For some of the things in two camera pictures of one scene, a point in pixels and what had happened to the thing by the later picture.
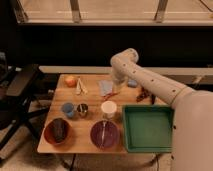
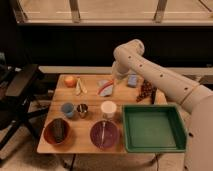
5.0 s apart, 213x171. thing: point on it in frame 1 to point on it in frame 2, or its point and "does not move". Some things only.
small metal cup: (82, 110) does not move
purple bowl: (104, 134) does not move
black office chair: (16, 110) does not move
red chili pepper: (107, 96) to (107, 84)
